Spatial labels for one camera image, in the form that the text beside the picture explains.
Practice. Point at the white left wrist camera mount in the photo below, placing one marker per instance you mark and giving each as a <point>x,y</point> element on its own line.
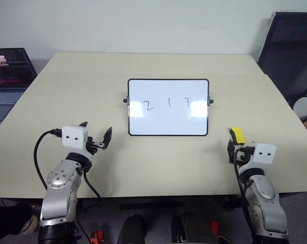
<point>73,136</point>

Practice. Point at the black shoe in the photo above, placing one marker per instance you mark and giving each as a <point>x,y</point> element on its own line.
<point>13,216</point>

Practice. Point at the black-framed tabletop whiteboard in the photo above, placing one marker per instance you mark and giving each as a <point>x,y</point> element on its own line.
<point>168,119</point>

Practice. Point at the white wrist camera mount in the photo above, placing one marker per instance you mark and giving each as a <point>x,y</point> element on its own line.
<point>73,136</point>
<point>264,153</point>

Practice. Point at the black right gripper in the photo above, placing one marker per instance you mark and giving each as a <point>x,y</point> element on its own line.
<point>245,153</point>

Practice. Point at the black mesh office chair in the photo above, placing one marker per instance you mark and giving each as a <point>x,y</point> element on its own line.
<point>288,50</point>

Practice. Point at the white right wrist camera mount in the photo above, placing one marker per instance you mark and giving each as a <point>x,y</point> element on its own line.
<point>264,153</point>

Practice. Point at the yellow and black eraser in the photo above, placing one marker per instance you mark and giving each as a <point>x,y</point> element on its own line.
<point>239,136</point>

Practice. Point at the open grey laptop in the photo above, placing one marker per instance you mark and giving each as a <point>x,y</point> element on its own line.
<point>8,76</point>

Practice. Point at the orange and black tool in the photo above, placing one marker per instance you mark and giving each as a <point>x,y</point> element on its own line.
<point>96,236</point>

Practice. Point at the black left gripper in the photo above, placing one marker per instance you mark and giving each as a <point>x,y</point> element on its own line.
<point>93,146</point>

